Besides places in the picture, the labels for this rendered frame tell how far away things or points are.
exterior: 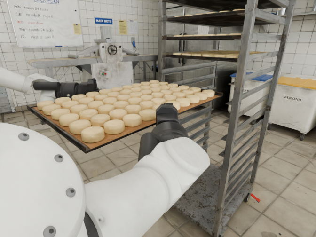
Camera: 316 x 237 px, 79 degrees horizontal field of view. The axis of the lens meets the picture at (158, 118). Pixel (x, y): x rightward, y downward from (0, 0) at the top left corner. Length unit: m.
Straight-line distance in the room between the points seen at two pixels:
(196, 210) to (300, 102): 2.06
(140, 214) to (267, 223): 1.60
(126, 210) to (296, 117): 2.96
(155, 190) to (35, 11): 4.21
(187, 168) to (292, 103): 2.83
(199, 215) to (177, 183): 1.20
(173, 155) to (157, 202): 0.06
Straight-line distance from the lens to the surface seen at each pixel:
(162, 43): 1.10
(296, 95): 3.00
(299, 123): 3.08
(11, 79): 0.91
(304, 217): 1.94
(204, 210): 1.47
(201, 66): 1.45
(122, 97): 0.70
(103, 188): 0.17
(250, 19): 0.87
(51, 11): 4.38
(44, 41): 4.31
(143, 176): 0.22
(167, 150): 0.25
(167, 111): 0.47
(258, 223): 1.72
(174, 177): 0.24
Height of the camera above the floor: 1.21
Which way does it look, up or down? 22 degrees down
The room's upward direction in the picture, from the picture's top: straight up
